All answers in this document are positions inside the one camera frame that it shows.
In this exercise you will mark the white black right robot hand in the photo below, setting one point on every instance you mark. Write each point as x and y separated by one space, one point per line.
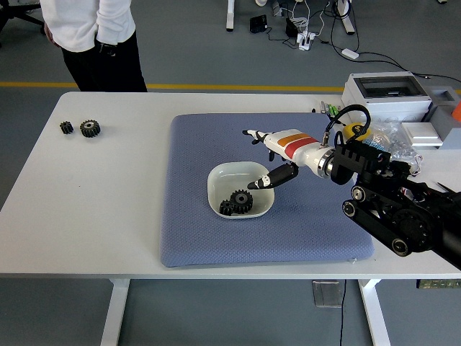
291 147

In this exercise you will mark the person's right hand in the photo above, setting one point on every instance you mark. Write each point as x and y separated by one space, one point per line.
48 35

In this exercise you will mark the large black gear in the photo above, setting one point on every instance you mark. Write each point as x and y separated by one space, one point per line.
242 203
90 129

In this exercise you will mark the small black gear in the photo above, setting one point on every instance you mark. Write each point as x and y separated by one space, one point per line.
66 127
225 209

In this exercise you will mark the blue-grey textured mat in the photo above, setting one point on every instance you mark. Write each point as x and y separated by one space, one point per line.
223 245

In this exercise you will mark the black box on floor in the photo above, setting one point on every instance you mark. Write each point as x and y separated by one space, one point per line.
258 24

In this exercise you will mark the white flat box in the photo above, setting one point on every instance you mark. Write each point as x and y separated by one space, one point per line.
421 133

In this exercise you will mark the black office chair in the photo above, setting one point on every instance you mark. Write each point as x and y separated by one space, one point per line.
18 16

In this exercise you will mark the person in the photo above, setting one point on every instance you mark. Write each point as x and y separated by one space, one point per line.
90 21

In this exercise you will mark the green and silver small tools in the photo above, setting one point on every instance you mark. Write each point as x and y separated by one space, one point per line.
326 108

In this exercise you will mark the yellow tape measure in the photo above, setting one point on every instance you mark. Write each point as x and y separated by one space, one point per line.
354 130

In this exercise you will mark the white square bowl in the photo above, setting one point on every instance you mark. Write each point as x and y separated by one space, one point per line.
230 174

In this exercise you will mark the clear plastic parts bag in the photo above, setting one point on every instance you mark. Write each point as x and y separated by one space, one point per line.
396 140

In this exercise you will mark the white power strip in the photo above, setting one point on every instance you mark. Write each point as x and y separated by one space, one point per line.
306 40

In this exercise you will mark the white small adapter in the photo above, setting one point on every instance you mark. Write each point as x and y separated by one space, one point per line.
350 54

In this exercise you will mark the black charger block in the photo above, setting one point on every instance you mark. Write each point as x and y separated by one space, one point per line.
291 27

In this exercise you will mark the white background desk leg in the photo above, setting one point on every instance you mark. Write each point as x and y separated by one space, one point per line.
230 14
346 18

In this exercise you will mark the grey floor plate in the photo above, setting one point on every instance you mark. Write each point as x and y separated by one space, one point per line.
327 293

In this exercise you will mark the grey hollow block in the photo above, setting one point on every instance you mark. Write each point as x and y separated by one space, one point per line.
444 122

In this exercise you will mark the metal tweezers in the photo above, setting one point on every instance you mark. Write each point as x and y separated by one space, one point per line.
443 186

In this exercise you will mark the orange block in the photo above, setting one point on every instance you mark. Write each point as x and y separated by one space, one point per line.
457 113

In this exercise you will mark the white table leg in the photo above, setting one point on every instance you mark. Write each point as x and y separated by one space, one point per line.
115 313
374 313

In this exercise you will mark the green circuit board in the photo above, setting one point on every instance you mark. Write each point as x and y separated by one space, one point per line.
439 284

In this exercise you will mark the white electrical enclosure box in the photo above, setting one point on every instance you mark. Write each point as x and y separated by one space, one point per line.
385 102

